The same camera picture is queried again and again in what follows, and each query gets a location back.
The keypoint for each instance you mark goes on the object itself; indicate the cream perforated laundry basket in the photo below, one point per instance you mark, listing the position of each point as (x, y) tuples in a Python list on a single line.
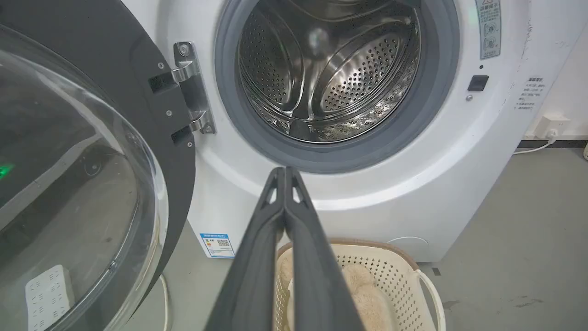
[(395, 285)]

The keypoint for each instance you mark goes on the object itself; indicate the washing machine door glass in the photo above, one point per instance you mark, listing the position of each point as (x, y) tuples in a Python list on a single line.
[(69, 165)]

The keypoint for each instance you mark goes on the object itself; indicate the white wall power socket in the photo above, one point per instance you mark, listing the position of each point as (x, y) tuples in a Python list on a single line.
[(553, 125)]

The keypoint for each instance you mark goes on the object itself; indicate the white front-load washing machine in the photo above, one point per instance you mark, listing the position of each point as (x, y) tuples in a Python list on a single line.
[(413, 174)]

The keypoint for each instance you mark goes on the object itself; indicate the beige fluffy towel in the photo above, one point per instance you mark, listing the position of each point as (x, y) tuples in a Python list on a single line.
[(367, 294)]

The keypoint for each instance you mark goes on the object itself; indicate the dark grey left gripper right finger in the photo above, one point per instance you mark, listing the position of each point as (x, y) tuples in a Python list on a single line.
[(317, 276)]

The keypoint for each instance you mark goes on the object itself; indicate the grey warning label sticker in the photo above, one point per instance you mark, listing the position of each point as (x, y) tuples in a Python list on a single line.
[(488, 28)]

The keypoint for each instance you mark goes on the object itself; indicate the blue energy label sticker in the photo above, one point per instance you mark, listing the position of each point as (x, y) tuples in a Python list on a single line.
[(217, 245)]

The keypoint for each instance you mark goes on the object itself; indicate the chrome door hinge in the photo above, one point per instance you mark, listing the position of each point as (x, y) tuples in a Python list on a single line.
[(193, 87)]

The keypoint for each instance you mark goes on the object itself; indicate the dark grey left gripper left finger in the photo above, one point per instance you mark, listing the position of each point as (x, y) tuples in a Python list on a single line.
[(257, 271)]

